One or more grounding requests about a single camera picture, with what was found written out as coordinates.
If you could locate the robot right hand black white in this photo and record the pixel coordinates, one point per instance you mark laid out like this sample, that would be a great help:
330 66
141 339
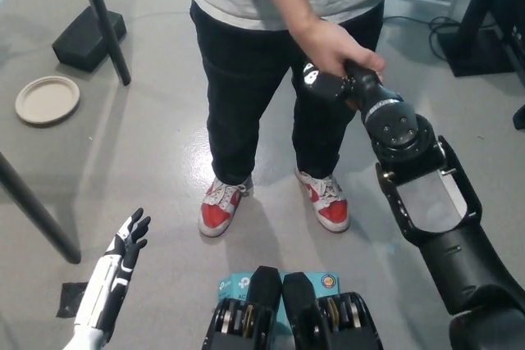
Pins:
328 81

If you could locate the person right hand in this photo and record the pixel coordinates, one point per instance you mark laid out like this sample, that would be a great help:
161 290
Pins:
328 44

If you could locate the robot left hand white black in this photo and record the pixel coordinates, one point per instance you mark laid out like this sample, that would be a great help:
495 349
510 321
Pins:
106 280

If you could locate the person grey shirt black jeans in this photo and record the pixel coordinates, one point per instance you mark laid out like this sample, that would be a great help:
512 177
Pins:
238 79

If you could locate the person left red white sneaker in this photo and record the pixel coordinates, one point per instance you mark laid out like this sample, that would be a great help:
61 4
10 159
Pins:
328 202

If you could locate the person red white sneaker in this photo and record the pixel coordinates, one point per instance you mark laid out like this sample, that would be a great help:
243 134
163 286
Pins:
328 202
219 210

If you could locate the person right red white sneaker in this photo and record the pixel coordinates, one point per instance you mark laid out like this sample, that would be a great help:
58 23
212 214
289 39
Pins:
219 210

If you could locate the robot left body block black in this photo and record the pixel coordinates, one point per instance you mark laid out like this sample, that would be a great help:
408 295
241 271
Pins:
242 325

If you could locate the robot body block black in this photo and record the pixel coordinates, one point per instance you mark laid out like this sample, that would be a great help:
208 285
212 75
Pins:
242 325
328 325

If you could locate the robot right body block black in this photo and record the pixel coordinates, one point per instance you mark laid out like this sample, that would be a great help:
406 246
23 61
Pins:
328 325

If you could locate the black tape patch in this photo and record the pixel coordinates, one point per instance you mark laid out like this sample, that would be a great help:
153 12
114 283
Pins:
71 298

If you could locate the thick black table leg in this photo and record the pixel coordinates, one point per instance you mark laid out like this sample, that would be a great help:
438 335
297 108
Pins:
37 210

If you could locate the teal cardboard router box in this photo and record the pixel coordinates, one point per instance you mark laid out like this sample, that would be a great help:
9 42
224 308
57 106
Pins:
236 284

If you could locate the black stand base right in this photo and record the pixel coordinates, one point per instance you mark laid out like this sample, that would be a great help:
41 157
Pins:
476 34

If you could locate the beige paper plate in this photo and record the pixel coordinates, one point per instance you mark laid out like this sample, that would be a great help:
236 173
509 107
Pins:
47 100

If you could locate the black stand foot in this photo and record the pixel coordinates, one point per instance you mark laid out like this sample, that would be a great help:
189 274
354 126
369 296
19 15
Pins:
519 118

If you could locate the slim black table leg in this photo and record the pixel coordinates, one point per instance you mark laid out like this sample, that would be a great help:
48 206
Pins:
104 18

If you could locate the black foam block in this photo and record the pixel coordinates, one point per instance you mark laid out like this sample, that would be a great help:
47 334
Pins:
80 40

